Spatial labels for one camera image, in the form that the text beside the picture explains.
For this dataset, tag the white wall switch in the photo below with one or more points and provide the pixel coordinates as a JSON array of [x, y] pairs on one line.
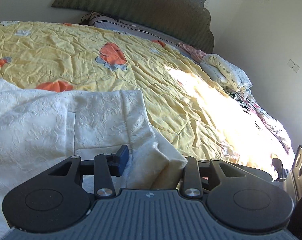
[[292, 65]]

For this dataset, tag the zebra floral print blanket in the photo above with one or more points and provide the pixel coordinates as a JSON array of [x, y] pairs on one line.
[[249, 105]]

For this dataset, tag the yellow carrot print bedspread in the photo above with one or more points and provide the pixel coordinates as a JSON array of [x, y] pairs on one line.
[[189, 109]]

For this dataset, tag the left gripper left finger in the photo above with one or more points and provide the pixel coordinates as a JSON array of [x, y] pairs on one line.
[[106, 166]]

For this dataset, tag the cream script print pillow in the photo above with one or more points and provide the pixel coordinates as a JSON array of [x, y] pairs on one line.
[[225, 73]]

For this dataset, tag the grey scalloped headboard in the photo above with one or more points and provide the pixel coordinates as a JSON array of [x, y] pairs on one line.
[[187, 20]]

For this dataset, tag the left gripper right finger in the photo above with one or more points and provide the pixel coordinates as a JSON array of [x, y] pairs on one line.
[[194, 181]]

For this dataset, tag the grey striped pillow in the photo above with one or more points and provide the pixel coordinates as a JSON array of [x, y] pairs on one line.
[[121, 26]]

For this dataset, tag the white textured pants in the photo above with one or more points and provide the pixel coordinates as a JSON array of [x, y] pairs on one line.
[[39, 128]]

